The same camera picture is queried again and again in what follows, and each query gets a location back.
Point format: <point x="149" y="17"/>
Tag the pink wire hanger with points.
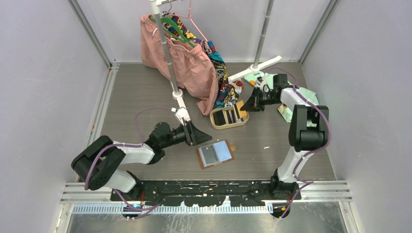
<point x="189" y="16"/>

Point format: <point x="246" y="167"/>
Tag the brown leather card holder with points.
<point x="223" y="150"/>

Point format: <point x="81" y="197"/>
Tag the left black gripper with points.
<point x="193" y="135"/>

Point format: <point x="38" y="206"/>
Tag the pink skirt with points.
<point x="193" y="69"/>

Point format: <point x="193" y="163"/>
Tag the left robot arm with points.
<point x="98" y="165"/>

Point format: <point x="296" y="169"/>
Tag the white clothes rack left post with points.
<point x="177" y="93"/>

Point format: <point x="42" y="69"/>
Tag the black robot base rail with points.
<point x="246" y="193"/>

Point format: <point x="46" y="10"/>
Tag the white clothes rack post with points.
<point x="256" y="66"/>
<point x="177" y="93"/>

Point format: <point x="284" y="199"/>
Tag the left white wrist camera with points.
<point x="182" y="115"/>

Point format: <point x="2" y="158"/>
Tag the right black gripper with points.
<point x="253" y="104"/>

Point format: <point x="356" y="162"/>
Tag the orange credit card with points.
<point x="240" y="115"/>

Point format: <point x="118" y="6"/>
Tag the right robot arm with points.
<point x="308" y="133"/>

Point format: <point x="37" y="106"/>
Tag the beige oval card tray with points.
<point x="227" y="127"/>

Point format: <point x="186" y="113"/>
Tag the white clothes rack right post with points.
<point x="256" y="66"/>

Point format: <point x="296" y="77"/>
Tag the mint cartoon print cloth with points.
<point x="290" y="95"/>

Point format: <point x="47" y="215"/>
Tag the green clothes hanger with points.
<point x="176" y="32"/>

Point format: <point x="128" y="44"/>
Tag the striped credit cards stack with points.
<point x="225" y="118"/>

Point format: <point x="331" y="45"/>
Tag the colourful comic print garment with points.
<point x="229" y="92"/>

